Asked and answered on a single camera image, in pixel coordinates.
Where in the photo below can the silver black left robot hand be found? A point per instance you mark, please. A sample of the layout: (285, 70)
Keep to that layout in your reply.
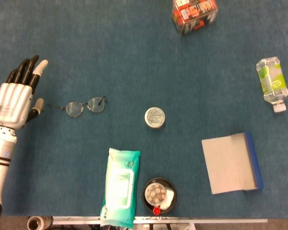
(12, 103)

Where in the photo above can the thin wire-frame eyeglasses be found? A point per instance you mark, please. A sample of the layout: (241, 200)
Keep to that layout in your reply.
(73, 109)

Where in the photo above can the brown tape roll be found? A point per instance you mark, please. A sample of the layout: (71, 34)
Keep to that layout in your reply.
(34, 224)

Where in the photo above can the green white wet wipes pack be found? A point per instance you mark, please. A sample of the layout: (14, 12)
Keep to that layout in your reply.
(120, 187)

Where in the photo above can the round silver metal tin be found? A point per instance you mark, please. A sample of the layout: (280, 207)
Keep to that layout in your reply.
(154, 117)

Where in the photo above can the black round bowl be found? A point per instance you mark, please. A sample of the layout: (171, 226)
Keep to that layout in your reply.
(146, 203)

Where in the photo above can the clear round jar with pills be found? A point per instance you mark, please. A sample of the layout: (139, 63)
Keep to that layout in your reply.
(155, 194)

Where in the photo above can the small red cap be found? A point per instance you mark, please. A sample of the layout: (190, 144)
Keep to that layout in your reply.
(156, 210)

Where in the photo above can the white plastic packet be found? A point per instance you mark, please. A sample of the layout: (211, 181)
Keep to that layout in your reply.
(170, 197)

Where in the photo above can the orange black product box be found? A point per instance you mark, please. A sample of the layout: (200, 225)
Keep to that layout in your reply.
(194, 16)

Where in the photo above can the open white box blue lid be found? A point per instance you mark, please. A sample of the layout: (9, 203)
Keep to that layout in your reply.
(228, 163)

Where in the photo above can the clear bottle green label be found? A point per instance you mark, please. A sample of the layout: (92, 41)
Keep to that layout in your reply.
(272, 79)

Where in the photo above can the silver metal rail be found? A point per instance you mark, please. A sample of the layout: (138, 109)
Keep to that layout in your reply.
(206, 220)

